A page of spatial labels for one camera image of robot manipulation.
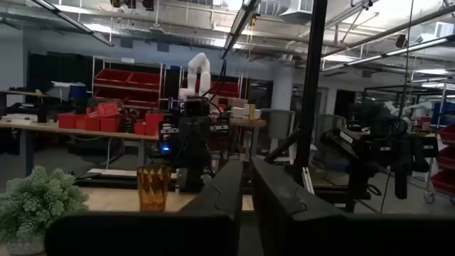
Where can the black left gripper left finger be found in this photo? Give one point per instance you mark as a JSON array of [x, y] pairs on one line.
[[160, 234]]

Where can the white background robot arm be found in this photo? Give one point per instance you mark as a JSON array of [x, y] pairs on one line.
[[199, 71]]

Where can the wooden background workbench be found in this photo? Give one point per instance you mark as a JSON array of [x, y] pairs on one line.
[[35, 128]]

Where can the LED light bar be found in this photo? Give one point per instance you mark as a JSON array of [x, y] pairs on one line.
[[391, 52], [241, 21], [74, 23]]

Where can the red bin cart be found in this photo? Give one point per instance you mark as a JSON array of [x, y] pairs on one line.
[[446, 160]]

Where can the red plastic storage bin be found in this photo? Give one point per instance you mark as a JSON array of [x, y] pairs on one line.
[[139, 128], [154, 124], [87, 123], [109, 124], [107, 109], [67, 121]]

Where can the green artificial potted plant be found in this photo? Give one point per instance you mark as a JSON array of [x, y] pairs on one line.
[[35, 202]]

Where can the white ceiling vent duct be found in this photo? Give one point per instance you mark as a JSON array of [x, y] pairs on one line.
[[295, 10]]

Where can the black aluminium table frame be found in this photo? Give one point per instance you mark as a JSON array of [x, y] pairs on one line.
[[106, 182]]

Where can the white cardboard box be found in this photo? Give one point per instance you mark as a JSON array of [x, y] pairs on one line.
[[237, 112], [251, 111]]

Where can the black background robot arm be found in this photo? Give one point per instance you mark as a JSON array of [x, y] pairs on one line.
[[391, 149]]

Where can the white and blue cooler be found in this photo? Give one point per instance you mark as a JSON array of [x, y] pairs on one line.
[[67, 90]]

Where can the black vertical frame post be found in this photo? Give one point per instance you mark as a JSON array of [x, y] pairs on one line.
[[311, 89]]

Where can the small wooden side table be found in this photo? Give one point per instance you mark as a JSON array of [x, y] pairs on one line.
[[249, 122]]

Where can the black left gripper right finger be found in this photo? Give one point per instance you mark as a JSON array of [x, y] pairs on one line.
[[302, 231]]

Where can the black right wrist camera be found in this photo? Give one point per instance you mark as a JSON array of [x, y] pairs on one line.
[[197, 106]]

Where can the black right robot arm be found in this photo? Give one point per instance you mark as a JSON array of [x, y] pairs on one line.
[[193, 177]]

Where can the grey cylindrical bin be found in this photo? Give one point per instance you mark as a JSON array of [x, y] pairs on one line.
[[278, 122]]

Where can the red bin shelf rack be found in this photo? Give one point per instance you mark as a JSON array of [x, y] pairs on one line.
[[227, 89], [128, 83]]

